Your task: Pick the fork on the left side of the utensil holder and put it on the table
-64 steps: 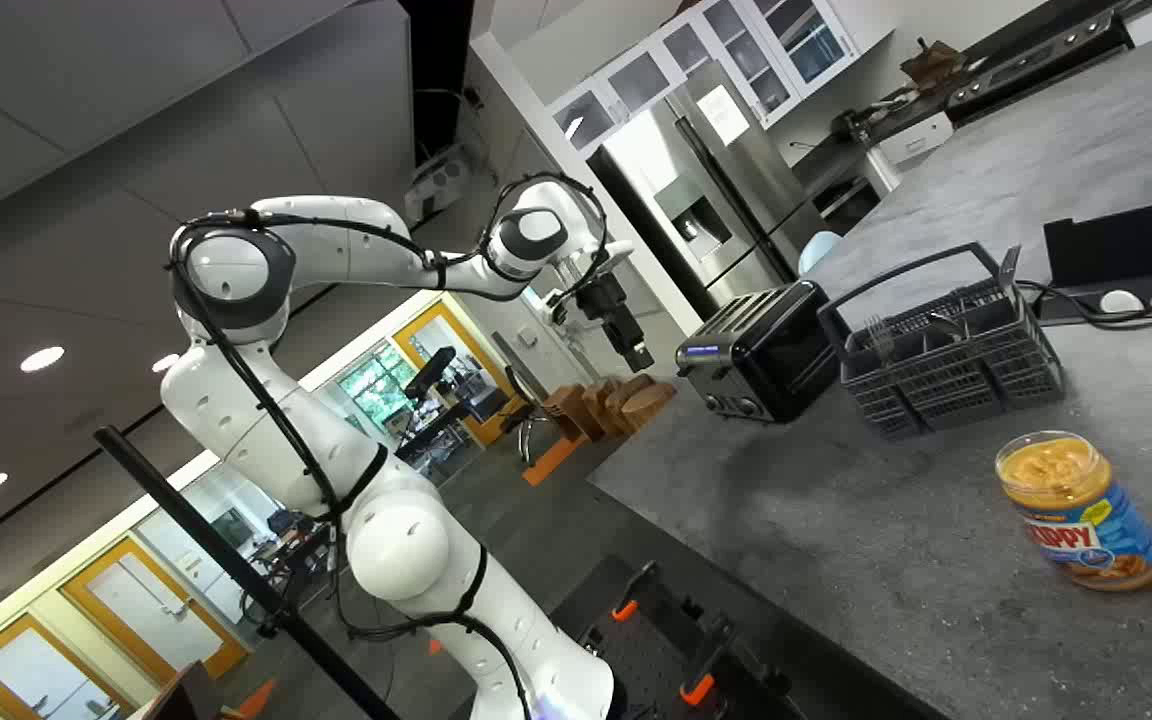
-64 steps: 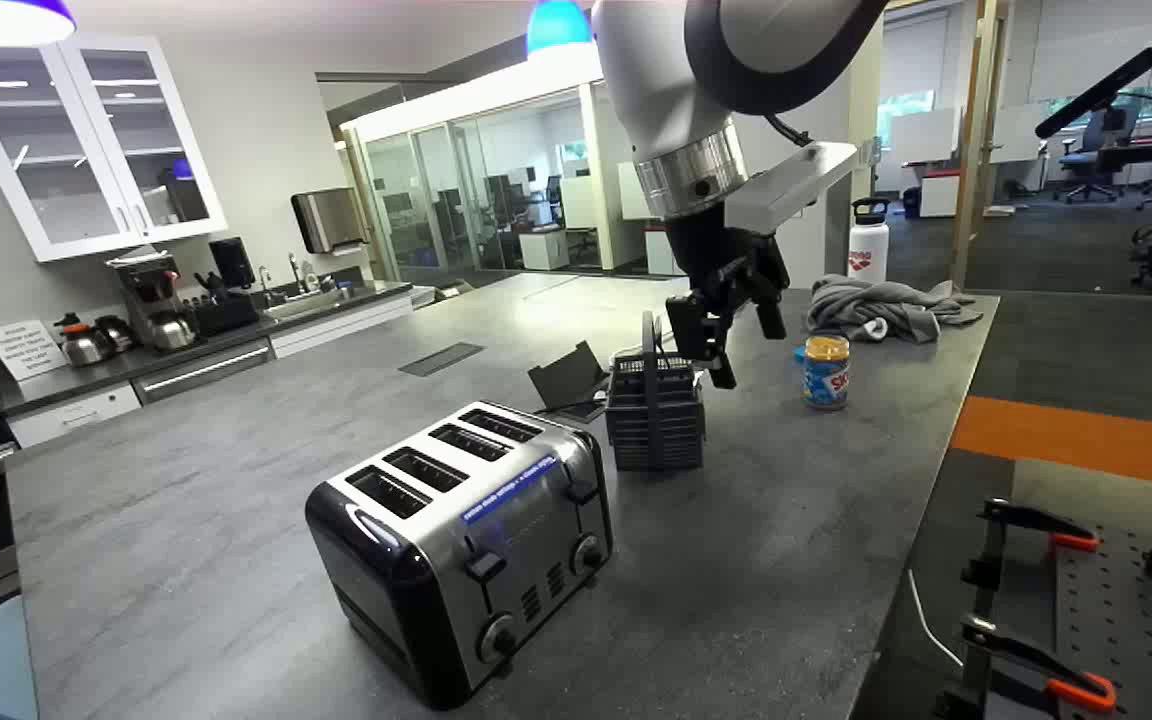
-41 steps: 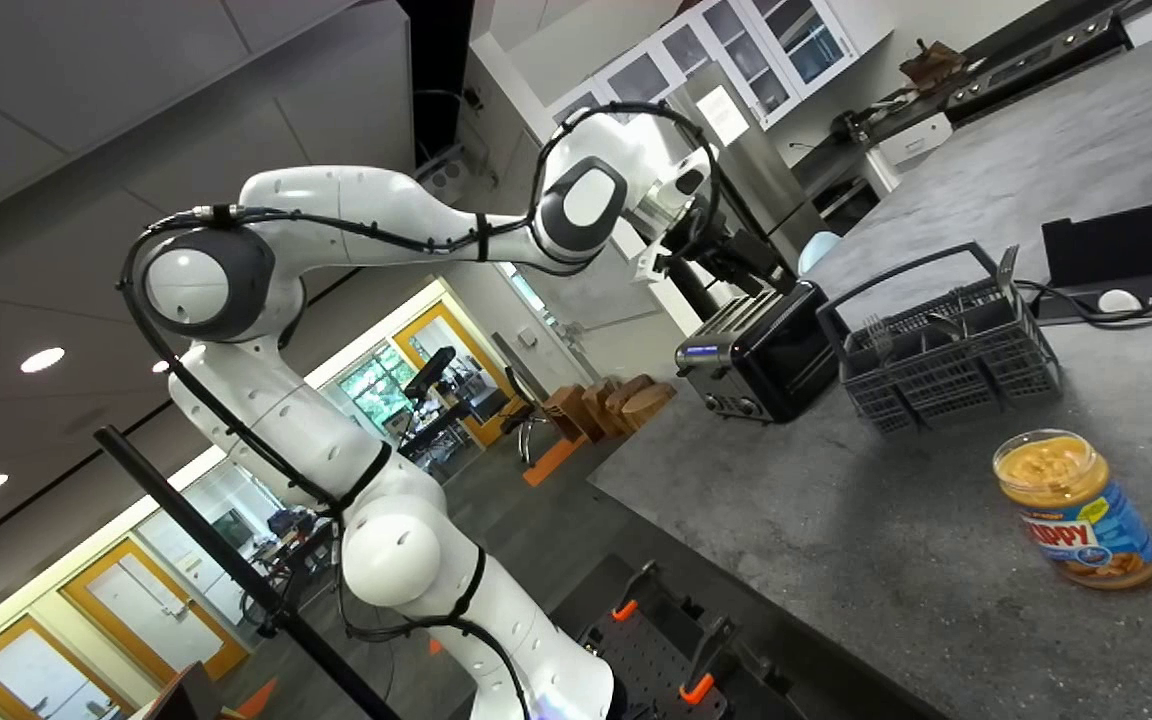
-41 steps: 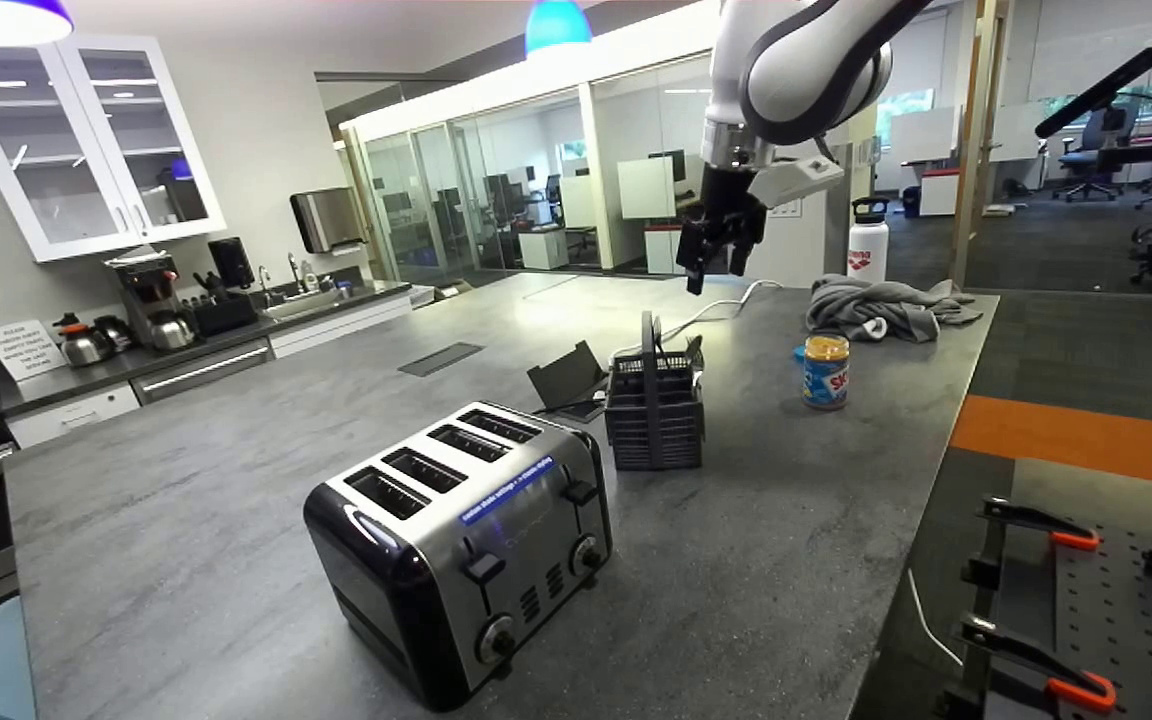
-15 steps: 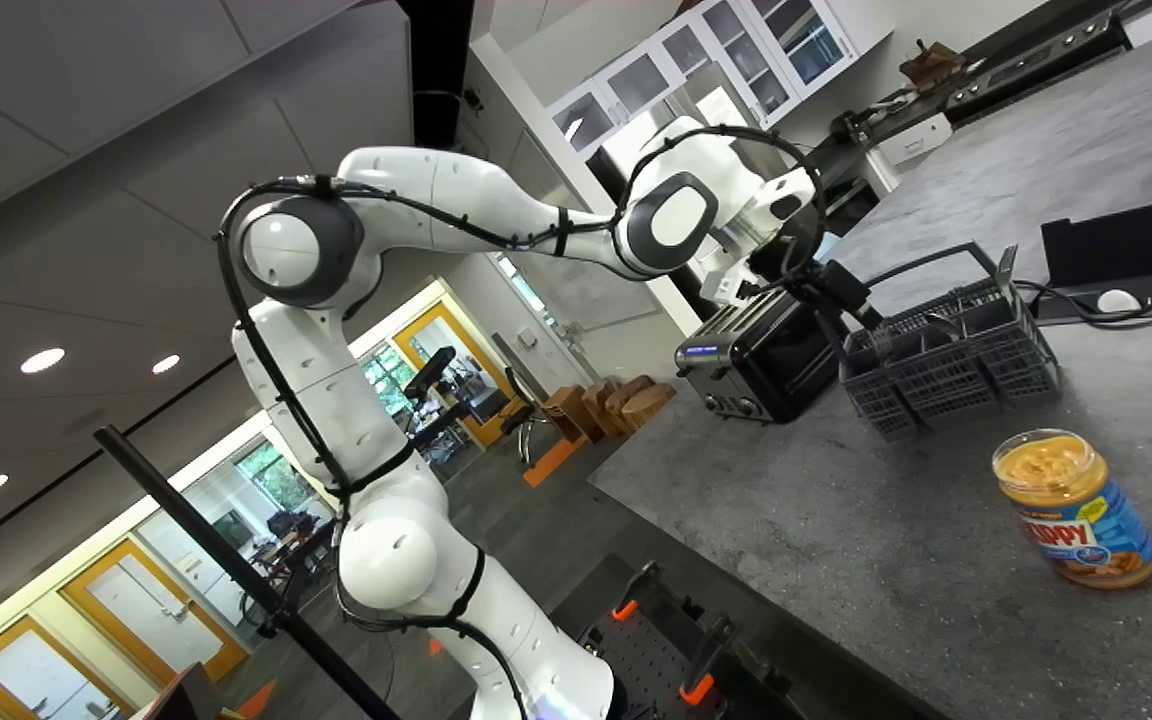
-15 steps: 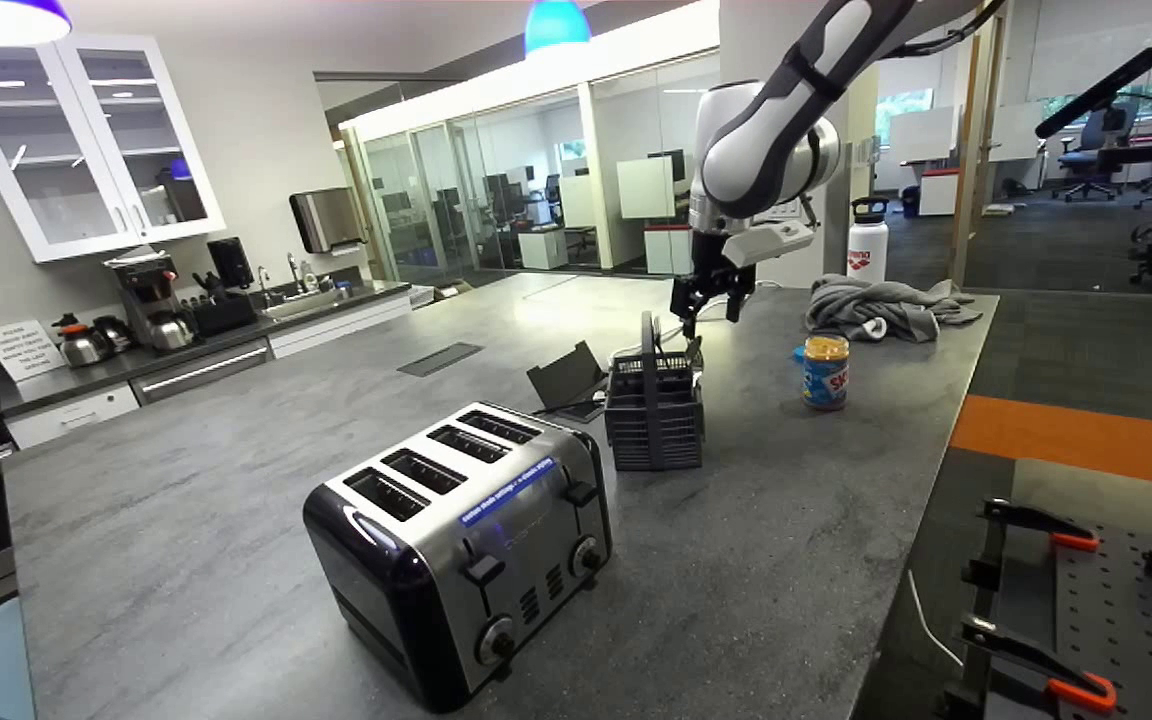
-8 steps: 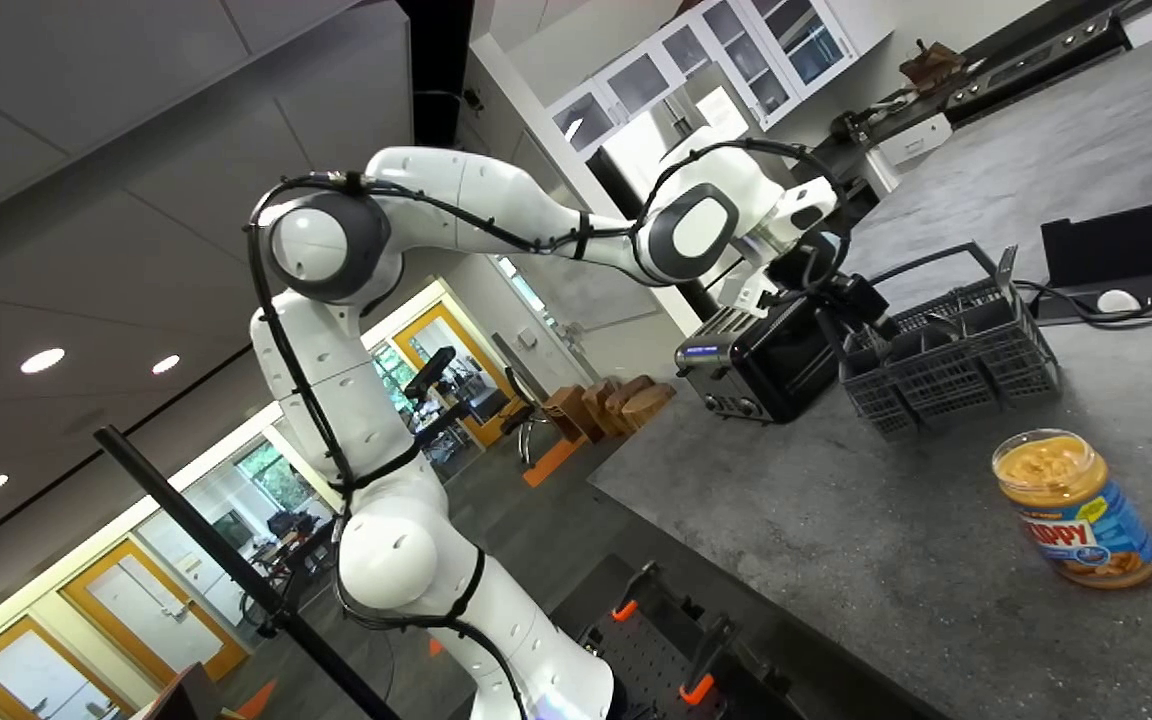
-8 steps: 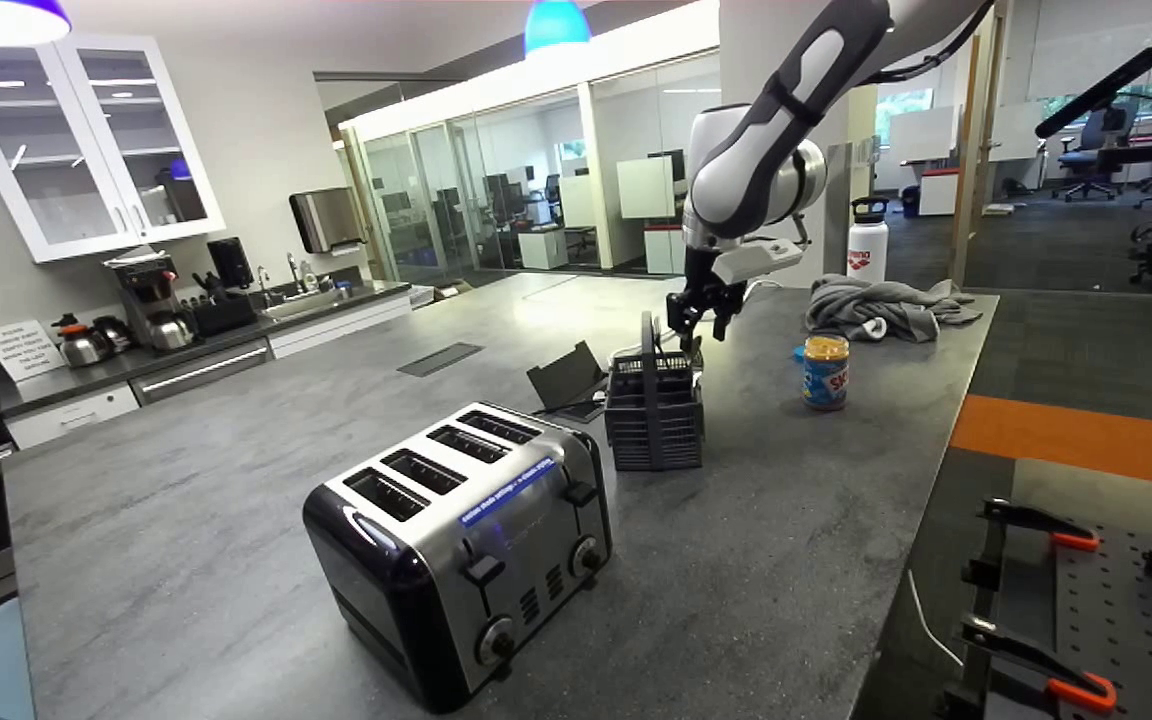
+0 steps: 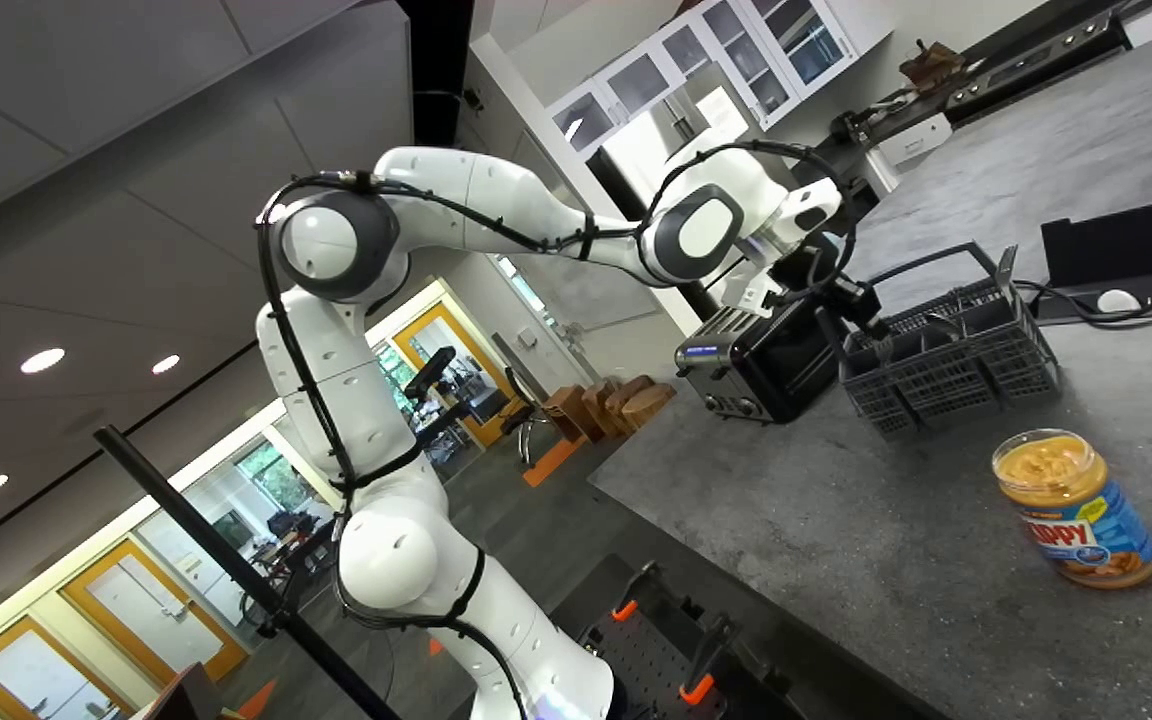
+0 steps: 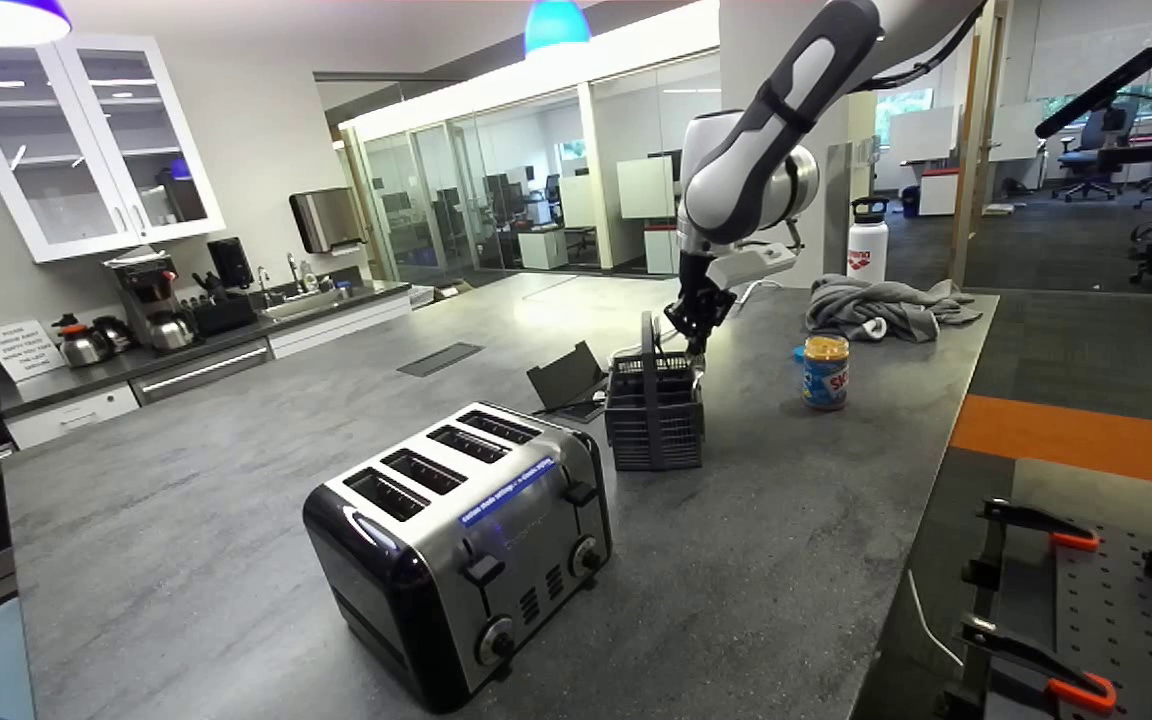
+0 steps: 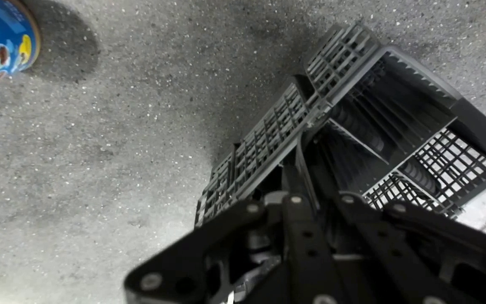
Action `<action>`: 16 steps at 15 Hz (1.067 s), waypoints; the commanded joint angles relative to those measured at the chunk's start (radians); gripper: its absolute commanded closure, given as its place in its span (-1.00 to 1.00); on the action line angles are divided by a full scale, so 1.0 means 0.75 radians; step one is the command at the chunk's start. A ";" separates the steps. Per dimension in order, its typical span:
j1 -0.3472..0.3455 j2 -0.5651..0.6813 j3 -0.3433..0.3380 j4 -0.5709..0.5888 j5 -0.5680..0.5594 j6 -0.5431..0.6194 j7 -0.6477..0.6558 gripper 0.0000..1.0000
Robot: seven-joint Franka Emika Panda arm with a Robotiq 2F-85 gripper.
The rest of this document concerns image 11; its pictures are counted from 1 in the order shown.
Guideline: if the grey plastic utensil holder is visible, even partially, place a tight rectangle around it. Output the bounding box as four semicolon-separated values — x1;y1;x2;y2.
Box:
192;19;486;239

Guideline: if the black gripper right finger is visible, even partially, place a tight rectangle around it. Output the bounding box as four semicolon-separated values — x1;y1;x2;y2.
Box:
303;141;486;304

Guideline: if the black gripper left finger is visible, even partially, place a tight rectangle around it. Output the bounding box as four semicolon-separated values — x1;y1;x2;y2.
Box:
123;141;341;304

